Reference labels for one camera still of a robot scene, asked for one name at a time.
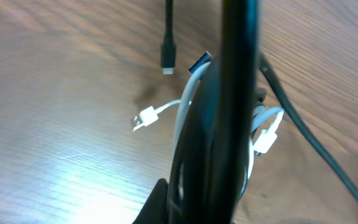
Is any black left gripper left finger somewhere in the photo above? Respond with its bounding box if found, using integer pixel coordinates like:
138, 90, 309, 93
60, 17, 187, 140
134, 58, 226, 224

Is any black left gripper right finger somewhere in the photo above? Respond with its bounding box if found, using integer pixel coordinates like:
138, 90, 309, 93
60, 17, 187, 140
206, 0, 259, 223

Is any black usb cable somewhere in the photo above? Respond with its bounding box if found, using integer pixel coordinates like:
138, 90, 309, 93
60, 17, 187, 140
160, 0, 358, 223

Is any white usb cable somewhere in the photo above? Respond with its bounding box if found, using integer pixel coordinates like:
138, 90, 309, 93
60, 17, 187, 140
130, 61, 285, 200

